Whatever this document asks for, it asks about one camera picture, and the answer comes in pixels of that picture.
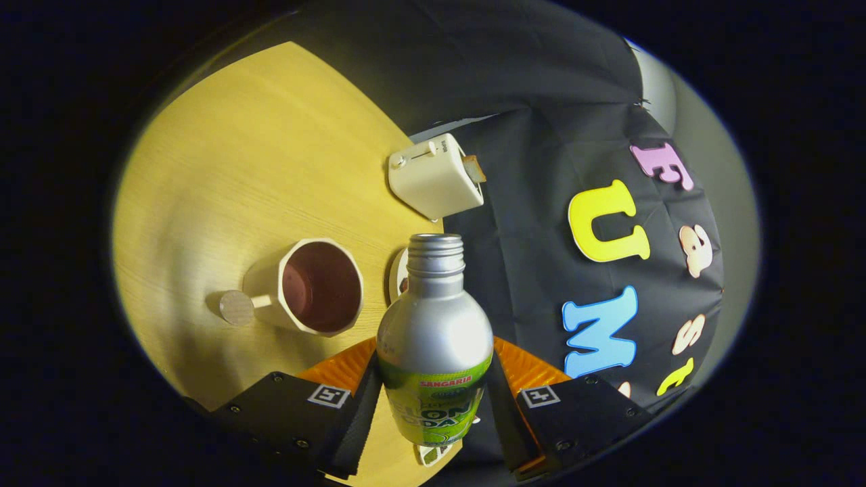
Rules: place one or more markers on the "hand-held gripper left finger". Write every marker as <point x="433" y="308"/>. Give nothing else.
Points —
<point x="362" y="419"/>

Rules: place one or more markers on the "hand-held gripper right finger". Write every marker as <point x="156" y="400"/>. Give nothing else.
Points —
<point x="502" y="414"/>

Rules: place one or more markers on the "silver bottle with green label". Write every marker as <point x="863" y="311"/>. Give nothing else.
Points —
<point x="433" y="325"/>

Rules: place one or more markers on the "white divided dish with beans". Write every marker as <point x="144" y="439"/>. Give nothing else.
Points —
<point x="429" y="454"/>

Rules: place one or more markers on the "small white plate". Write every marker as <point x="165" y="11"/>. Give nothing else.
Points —
<point x="395" y="270"/>

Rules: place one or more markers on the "cream toaster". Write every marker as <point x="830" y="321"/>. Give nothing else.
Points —
<point x="433" y="179"/>

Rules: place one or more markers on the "toast slice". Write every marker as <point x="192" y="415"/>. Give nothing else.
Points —
<point x="473" y="168"/>

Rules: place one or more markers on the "wooden table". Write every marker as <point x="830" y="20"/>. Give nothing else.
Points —
<point x="223" y="169"/>

